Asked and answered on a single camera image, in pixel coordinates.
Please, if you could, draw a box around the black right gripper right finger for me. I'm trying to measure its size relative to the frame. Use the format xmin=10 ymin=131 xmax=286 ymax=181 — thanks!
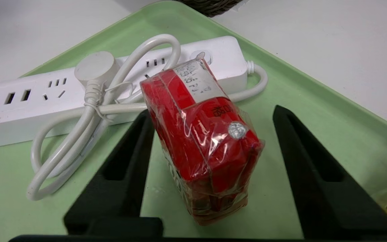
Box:
xmin=273 ymin=105 xmax=387 ymax=240

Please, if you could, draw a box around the light green plastic tray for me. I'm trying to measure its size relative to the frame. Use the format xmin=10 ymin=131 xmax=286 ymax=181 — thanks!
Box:
xmin=0 ymin=0 xmax=387 ymax=240

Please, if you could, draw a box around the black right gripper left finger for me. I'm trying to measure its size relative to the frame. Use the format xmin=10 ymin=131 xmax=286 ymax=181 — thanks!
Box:
xmin=63 ymin=109 xmax=164 ymax=237

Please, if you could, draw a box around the white power strip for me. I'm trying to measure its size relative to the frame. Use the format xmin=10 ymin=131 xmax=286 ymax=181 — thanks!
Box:
xmin=0 ymin=35 xmax=249 ymax=148

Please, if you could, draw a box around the red snack box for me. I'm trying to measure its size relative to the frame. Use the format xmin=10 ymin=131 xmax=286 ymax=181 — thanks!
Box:
xmin=140 ymin=52 xmax=265 ymax=226

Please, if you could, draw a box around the white power strip cable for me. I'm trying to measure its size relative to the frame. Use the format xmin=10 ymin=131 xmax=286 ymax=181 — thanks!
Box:
xmin=27 ymin=34 xmax=268 ymax=201

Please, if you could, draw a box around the dark brown wicker basket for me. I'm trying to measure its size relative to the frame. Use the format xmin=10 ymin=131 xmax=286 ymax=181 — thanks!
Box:
xmin=177 ymin=0 xmax=244 ymax=17

